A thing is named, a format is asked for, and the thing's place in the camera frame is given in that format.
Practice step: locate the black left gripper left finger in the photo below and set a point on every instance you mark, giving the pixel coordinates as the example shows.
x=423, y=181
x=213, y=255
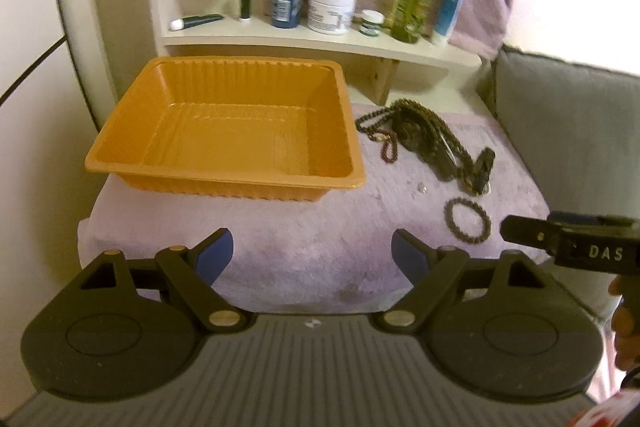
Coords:
x=124, y=327

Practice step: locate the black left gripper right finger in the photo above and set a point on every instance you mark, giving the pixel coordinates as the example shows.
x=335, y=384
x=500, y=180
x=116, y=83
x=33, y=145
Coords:
x=497, y=327

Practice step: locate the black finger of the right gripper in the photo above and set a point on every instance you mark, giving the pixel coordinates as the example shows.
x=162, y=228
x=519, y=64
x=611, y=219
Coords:
x=604, y=244

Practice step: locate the black wrist watch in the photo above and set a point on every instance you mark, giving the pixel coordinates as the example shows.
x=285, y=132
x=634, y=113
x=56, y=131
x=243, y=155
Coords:
x=473, y=174

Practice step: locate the orange plastic tray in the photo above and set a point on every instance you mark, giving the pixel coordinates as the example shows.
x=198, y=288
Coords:
x=233, y=126

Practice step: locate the person's right hand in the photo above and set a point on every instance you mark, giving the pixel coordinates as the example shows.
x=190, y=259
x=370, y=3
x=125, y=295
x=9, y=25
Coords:
x=626, y=340

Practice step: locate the grey cushion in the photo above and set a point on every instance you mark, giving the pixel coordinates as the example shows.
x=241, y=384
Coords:
x=575, y=126

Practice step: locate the lavender fuzzy mat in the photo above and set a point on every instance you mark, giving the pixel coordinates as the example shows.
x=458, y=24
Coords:
x=329, y=256

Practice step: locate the blue white tube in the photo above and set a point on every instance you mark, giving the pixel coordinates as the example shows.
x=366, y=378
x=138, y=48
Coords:
x=446, y=19

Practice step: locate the dark green lying tube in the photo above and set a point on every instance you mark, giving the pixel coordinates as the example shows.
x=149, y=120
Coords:
x=194, y=21

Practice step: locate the small green-label jar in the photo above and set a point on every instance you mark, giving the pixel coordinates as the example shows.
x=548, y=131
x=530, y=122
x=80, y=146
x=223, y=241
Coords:
x=371, y=23

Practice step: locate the white cream jar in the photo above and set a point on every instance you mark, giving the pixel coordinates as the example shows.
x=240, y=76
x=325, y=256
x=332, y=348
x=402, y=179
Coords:
x=330, y=17

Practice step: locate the white corner shelf unit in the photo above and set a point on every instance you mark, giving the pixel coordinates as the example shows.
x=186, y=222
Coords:
x=377, y=69

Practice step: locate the white curved mirror frame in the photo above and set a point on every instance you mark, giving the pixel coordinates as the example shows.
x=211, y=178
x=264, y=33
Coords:
x=80, y=20

